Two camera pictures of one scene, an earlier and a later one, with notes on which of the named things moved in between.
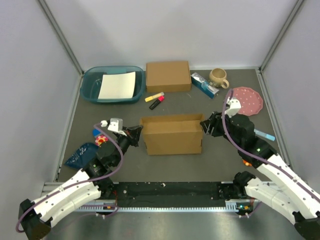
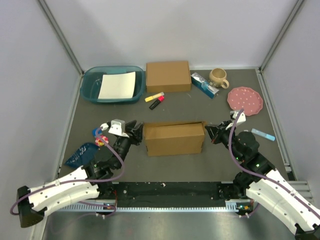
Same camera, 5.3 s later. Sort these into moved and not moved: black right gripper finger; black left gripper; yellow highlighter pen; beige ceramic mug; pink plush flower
Moved: black right gripper finger
Not moved: beige ceramic mug; yellow highlighter pen; pink plush flower; black left gripper
